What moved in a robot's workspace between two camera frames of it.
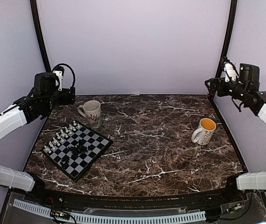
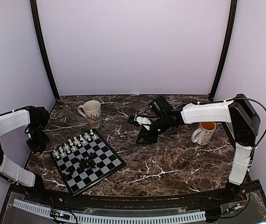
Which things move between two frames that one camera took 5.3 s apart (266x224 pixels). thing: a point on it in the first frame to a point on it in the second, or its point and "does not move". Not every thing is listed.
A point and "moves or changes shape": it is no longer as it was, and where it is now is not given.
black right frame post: [219, 73] does not move
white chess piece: [62, 134] to [76, 141]
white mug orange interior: [203, 135] does not move
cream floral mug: [91, 110] does not move
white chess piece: [51, 145] to [61, 150]
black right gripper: [214, 81] to [150, 138]
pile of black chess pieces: [76, 150] to [89, 162]
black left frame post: [35, 15] does not move
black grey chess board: [77, 150] moves or changes shape
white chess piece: [46, 149] to [54, 153]
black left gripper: [65, 100] to [34, 148]
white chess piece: [55, 141] to [66, 147]
